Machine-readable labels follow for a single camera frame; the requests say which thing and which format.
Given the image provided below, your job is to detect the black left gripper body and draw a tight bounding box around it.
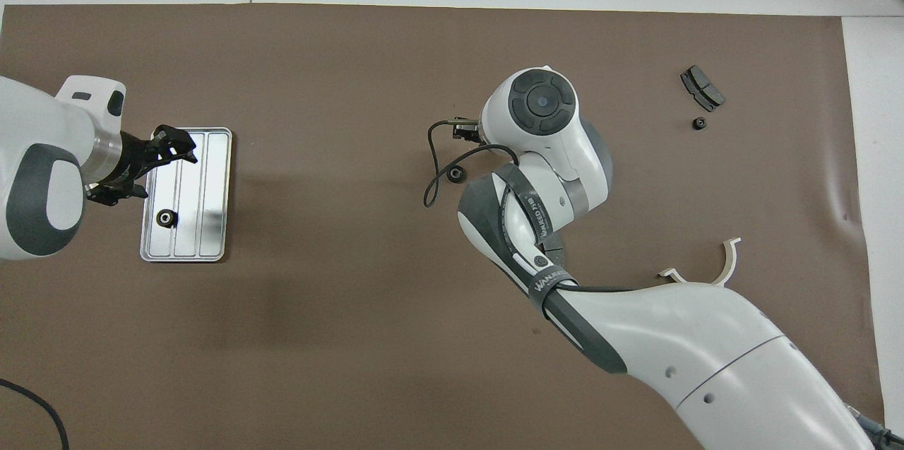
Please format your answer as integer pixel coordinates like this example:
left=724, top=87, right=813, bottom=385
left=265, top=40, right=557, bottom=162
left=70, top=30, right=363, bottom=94
left=85, top=129, right=160, bottom=197

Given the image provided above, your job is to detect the silver metal tray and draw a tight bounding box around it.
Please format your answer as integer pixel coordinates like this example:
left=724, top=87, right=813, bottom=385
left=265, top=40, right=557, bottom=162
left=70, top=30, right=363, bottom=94
left=139, top=127, right=233, bottom=264

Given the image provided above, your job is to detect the short grey brake pad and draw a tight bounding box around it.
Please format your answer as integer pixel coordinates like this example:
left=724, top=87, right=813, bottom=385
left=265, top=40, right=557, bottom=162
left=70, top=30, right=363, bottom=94
left=680, top=65, right=726, bottom=113

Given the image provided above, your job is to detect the brown table mat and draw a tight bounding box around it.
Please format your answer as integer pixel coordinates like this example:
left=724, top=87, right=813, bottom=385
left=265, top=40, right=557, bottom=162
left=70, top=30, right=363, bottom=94
left=0, top=4, right=889, bottom=450

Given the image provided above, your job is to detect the white semicircular plastic clamp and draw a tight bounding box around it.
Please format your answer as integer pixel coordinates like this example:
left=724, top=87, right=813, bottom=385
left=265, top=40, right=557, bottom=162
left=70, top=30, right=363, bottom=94
left=658, top=237, right=742, bottom=287

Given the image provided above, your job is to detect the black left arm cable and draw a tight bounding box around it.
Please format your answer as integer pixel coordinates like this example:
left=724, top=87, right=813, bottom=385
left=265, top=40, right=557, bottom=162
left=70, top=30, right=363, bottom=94
left=0, top=379, right=69, bottom=450

